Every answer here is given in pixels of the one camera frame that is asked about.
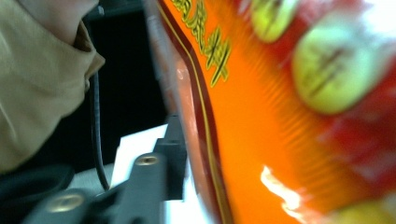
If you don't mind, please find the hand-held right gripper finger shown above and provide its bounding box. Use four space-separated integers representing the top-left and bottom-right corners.
116 114 189 224

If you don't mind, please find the white table mat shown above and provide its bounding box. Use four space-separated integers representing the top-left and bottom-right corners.
110 123 219 224

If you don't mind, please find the orange clear seasoning packet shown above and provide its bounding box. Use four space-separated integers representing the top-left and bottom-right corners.
142 0 396 224

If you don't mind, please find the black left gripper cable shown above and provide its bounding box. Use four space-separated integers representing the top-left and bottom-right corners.
83 6 110 191

